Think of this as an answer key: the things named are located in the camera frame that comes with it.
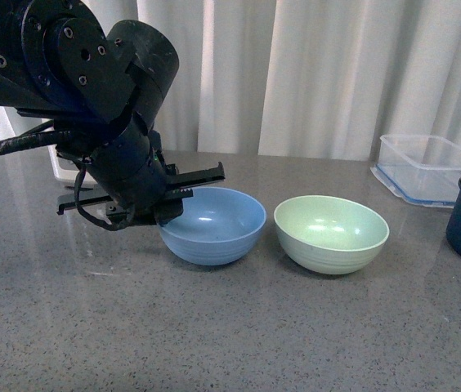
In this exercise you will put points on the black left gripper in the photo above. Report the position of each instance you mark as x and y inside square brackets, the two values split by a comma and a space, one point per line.
[126, 182]

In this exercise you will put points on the blue plastic bowl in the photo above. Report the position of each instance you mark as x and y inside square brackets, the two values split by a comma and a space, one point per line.
[218, 226]

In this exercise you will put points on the clear plastic storage container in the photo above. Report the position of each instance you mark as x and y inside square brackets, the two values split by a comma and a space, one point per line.
[422, 170]

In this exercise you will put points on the white pleated curtain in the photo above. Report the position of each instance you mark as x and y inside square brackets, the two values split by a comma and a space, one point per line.
[312, 79]

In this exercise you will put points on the green plastic bowl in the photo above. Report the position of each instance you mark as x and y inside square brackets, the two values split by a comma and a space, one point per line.
[329, 235]

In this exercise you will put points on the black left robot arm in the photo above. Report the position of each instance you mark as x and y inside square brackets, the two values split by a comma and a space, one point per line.
[98, 95]

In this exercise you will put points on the cream two-slot toaster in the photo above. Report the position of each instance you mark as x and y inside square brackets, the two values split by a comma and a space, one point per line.
[64, 170]

